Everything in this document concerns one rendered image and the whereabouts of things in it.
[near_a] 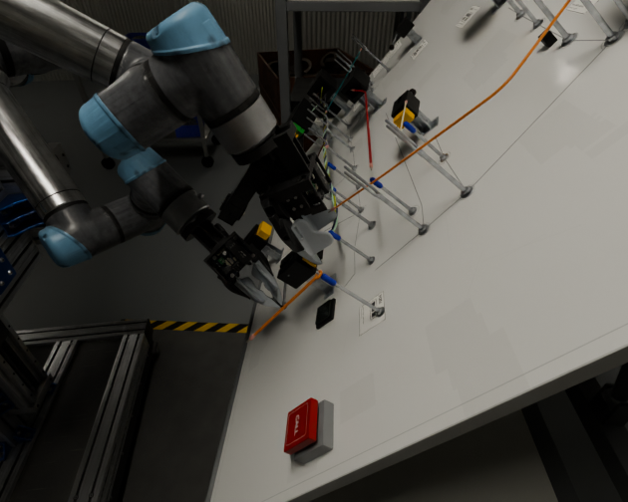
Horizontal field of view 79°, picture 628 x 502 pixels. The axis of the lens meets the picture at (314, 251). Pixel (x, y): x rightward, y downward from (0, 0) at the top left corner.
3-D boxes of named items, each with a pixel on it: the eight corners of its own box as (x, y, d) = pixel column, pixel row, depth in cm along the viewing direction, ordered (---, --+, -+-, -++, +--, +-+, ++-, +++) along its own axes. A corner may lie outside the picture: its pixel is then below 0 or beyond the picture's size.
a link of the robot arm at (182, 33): (146, 35, 44) (206, -8, 42) (206, 119, 50) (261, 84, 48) (127, 45, 37) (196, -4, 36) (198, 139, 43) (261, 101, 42)
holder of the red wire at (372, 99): (389, 82, 102) (359, 54, 98) (386, 106, 93) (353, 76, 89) (376, 95, 105) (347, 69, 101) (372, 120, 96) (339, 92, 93)
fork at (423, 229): (431, 229, 50) (349, 166, 45) (420, 238, 51) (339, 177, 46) (428, 221, 51) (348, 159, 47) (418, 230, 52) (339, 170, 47)
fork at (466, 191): (474, 191, 46) (392, 119, 42) (463, 201, 47) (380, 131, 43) (471, 183, 48) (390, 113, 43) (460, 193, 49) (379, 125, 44)
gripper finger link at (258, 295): (269, 322, 65) (230, 283, 64) (268, 317, 71) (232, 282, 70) (282, 308, 65) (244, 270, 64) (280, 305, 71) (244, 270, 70)
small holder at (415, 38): (400, 58, 105) (383, 42, 103) (422, 32, 101) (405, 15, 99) (402, 62, 102) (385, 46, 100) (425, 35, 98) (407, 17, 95)
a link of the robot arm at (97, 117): (139, 140, 54) (201, 100, 52) (117, 176, 45) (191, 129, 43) (94, 90, 49) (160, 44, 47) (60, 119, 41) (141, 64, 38)
